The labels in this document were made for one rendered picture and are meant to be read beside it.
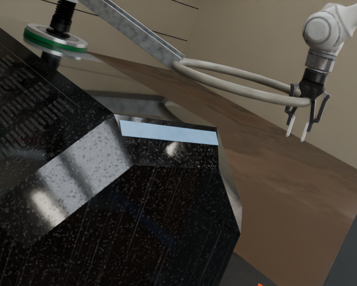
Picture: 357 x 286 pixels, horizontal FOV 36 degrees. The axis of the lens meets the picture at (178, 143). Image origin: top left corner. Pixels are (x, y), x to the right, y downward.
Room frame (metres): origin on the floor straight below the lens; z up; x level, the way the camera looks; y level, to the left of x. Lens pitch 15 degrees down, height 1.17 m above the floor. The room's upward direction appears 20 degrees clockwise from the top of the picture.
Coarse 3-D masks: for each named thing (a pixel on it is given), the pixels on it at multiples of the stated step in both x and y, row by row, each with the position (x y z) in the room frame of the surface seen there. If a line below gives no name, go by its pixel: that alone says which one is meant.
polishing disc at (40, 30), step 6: (30, 24) 1.88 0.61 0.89; (36, 24) 1.93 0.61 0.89; (30, 30) 1.82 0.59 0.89; (36, 30) 1.81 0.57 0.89; (42, 30) 1.85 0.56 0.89; (42, 36) 1.80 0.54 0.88; (48, 36) 1.80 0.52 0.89; (54, 36) 1.82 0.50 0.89; (60, 36) 1.86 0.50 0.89; (72, 36) 1.96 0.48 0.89; (60, 42) 1.80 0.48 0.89; (66, 42) 1.81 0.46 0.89; (72, 42) 1.83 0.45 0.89; (78, 42) 1.88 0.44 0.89; (84, 42) 1.93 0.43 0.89
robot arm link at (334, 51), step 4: (328, 4) 1.81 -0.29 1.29; (332, 4) 1.79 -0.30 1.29; (336, 4) 1.79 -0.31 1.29; (324, 8) 1.80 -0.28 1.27; (340, 44) 1.76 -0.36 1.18; (332, 48) 1.74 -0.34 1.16; (336, 48) 1.76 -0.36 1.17; (340, 48) 1.78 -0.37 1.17; (324, 52) 1.78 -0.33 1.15; (328, 52) 1.78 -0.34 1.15; (332, 52) 1.78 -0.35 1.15; (336, 52) 1.79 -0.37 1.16; (336, 56) 1.80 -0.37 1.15
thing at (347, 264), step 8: (352, 224) 1.70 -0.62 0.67; (352, 232) 1.70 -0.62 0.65; (352, 240) 1.69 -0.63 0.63; (344, 248) 1.70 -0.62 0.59; (352, 248) 1.68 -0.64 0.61; (344, 256) 1.69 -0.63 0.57; (352, 256) 1.67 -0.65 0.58; (336, 264) 1.70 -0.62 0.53; (344, 264) 1.68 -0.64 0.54; (352, 264) 1.66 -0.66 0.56; (336, 272) 1.69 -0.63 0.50; (344, 272) 1.67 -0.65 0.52; (352, 272) 1.65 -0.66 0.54; (328, 280) 1.70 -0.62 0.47; (336, 280) 1.68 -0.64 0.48; (344, 280) 1.66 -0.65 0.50; (352, 280) 1.65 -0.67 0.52
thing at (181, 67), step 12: (180, 60) 1.91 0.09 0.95; (192, 60) 2.01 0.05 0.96; (180, 72) 1.74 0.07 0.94; (192, 72) 1.70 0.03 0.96; (228, 72) 2.09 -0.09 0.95; (240, 72) 2.10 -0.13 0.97; (204, 84) 1.67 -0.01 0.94; (216, 84) 1.65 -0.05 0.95; (228, 84) 1.64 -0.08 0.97; (264, 84) 2.08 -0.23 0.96; (276, 84) 2.05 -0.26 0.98; (252, 96) 1.64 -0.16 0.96; (264, 96) 1.65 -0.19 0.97; (276, 96) 1.66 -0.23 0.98; (288, 96) 1.70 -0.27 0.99
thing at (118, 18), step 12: (84, 0) 1.84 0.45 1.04; (96, 0) 1.84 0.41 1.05; (108, 0) 1.95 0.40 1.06; (96, 12) 1.84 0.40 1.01; (108, 12) 1.84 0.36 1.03; (120, 12) 1.95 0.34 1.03; (120, 24) 1.83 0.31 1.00; (132, 24) 1.83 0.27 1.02; (132, 36) 1.83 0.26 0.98; (144, 36) 1.83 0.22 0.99; (156, 36) 1.94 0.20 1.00; (144, 48) 1.83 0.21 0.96; (156, 48) 1.83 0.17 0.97; (168, 48) 1.83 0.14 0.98; (168, 60) 1.83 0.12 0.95
